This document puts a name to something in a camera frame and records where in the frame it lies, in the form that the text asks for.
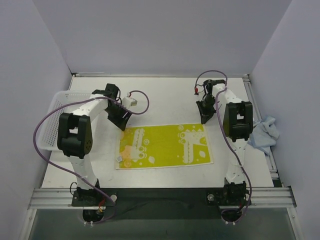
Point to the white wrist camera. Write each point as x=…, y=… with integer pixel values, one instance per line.
x=196, y=91
x=129, y=102

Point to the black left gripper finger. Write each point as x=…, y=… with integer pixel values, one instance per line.
x=116, y=120
x=124, y=120

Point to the white perforated plastic basket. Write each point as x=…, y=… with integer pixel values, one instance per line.
x=55, y=120

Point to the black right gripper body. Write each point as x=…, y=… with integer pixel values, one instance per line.
x=204, y=106

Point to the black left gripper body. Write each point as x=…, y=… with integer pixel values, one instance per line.
x=118, y=113

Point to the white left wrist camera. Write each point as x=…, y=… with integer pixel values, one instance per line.
x=129, y=102

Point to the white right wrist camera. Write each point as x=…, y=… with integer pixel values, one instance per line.
x=196, y=91

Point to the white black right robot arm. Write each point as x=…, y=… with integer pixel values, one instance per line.
x=235, y=118

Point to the aluminium right side rail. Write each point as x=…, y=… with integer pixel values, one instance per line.
x=259, y=112

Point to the aluminium front rail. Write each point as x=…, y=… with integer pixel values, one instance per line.
x=261, y=197

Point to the aluminium rail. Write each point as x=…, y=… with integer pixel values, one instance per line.
x=259, y=112
x=261, y=197

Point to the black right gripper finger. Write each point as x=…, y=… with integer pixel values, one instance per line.
x=207, y=116
x=202, y=112

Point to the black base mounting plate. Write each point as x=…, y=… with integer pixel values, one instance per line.
x=164, y=203

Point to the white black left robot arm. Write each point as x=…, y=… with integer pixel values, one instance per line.
x=79, y=160

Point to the light blue towel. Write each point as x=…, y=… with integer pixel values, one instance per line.
x=264, y=135

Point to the yellow green patterned towel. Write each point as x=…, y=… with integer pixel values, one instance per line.
x=163, y=146

